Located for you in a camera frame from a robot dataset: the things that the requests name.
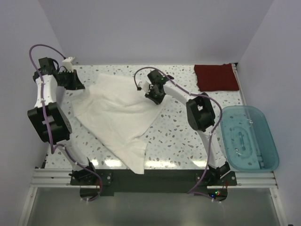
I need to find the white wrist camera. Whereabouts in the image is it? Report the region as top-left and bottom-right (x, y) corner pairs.
(62, 57), (75, 72)
(142, 81), (151, 94)

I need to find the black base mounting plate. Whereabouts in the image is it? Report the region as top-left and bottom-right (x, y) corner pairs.
(69, 169), (238, 201)

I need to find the white t shirt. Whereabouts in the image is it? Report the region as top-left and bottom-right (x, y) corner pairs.
(71, 73), (170, 174)

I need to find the aluminium frame rail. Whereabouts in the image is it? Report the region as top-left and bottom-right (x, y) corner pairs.
(30, 169), (278, 188)

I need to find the blue plastic bin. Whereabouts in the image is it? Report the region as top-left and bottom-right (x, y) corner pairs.
(221, 105), (279, 173)

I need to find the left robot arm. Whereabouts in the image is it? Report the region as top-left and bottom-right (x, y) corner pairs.
(27, 57), (97, 184)

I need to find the folded dark red shirt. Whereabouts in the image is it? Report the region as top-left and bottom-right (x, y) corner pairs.
(194, 64), (239, 91)

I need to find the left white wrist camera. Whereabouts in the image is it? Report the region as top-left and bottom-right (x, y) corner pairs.
(62, 57), (75, 72)

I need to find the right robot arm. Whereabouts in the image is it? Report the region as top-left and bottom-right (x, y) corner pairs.
(141, 70), (230, 182)

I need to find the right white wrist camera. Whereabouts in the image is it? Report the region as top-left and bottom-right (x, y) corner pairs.
(142, 81), (151, 94)

